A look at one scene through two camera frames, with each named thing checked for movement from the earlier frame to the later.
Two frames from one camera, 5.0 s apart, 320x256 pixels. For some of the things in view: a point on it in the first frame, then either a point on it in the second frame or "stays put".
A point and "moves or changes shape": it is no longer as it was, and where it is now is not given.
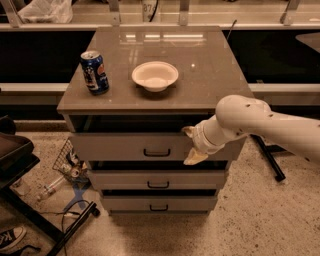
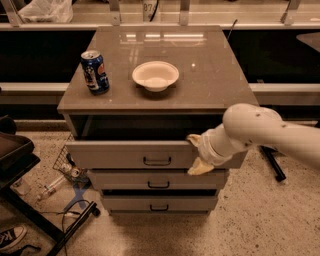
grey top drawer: [144, 146] moves or changes shape
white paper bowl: [155, 76] stays put
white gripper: [199, 140] to [204, 146]
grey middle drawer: [157, 179] stays put
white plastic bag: [46, 12] stays put
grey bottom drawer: [157, 204] stays put
